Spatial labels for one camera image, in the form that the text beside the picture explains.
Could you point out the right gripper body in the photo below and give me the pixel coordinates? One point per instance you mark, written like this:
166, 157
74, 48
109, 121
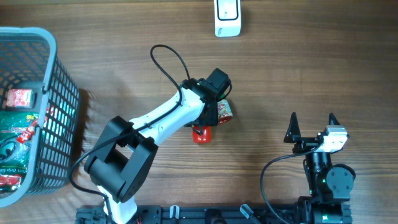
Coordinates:
305, 144

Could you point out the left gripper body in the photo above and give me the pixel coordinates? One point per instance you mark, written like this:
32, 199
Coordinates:
206, 118

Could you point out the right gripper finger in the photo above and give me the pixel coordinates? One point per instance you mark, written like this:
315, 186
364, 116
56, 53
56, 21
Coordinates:
332, 120
293, 134

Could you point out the green lid jar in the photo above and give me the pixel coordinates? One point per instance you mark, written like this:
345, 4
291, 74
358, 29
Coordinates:
224, 112

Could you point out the red sauce bottle green cap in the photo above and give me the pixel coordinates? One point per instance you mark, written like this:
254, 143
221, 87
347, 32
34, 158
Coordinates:
201, 134

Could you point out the red sachet stick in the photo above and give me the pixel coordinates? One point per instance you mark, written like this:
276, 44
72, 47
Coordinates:
30, 130

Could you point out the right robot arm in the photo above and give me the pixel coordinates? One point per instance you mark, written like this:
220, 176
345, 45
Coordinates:
329, 184

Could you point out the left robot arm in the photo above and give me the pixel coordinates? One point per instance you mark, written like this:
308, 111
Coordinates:
125, 151

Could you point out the white barcode scanner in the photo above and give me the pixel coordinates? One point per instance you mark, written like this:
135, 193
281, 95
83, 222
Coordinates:
228, 20

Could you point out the grey plastic mesh basket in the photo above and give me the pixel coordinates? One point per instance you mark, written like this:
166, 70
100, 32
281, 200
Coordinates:
29, 61

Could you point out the small red box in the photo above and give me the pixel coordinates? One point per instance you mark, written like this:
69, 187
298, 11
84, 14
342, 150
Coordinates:
20, 98

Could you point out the green glove package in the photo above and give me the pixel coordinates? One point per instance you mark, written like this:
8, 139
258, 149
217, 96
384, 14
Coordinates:
14, 155

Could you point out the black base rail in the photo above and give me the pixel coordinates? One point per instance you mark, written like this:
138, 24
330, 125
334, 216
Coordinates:
217, 214

